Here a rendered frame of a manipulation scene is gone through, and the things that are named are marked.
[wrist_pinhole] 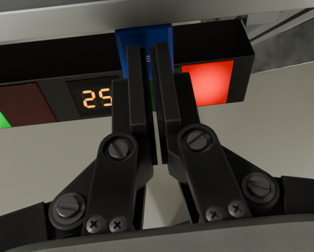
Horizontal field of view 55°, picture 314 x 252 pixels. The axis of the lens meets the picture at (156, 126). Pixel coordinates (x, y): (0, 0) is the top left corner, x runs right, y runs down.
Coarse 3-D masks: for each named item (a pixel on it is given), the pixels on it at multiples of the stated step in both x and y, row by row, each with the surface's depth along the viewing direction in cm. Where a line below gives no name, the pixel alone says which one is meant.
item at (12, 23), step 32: (0, 0) 10; (32, 0) 10; (64, 0) 10; (96, 0) 10; (128, 0) 10; (160, 0) 10; (192, 0) 10; (224, 0) 10; (256, 0) 10; (288, 0) 10; (0, 32) 10; (32, 32) 11; (64, 32) 11
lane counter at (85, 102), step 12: (72, 84) 17; (84, 84) 17; (96, 84) 17; (108, 84) 17; (72, 96) 18; (84, 96) 18; (96, 96) 18; (108, 96) 18; (84, 108) 19; (96, 108) 19; (108, 108) 19
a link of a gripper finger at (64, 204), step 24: (144, 48) 11; (144, 72) 11; (120, 96) 11; (144, 96) 10; (120, 120) 10; (144, 120) 9; (144, 144) 10; (144, 168) 10; (72, 192) 9; (72, 216) 8
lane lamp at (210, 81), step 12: (228, 60) 17; (192, 72) 17; (204, 72) 17; (216, 72) 17; (228, 72) 17; (192, 84) 18; (204, 84) 18; (216, 84) 18; (228, 84) 18; (204, 96) 19; (216, 96) 19
